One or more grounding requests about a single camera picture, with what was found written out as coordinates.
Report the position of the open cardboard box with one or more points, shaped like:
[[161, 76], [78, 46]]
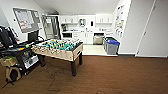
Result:
[[8, 61]]

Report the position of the white sink base cabinet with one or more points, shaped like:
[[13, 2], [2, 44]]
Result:
[[83, 37]]

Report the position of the built-in black microwave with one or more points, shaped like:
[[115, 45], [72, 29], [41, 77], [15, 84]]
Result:
[[67, 34]]

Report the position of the green foosball table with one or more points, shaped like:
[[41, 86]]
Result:
[[60, 48]]

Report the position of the grey bin blue lid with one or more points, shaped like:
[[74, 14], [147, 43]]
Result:
[[112, 47]]

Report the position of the stainless steel refrigerator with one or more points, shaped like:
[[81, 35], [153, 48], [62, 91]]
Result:
[[51, 27]]

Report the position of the black wheeled cart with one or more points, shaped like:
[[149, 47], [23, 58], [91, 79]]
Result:
[[20, 50]]

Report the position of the white hallway door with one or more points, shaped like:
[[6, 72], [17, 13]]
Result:
[[153, 30]]

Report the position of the brown tan backpack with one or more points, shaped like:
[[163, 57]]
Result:
[[13, 74]]

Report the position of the white wall cabinet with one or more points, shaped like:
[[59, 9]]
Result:
[[104, 18], [69, 19]]

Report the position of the large colourful wall poster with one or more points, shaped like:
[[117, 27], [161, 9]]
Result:
[[120, 20]]

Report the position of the grey wall bulletin board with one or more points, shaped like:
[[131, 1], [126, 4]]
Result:
[[27, 19]]

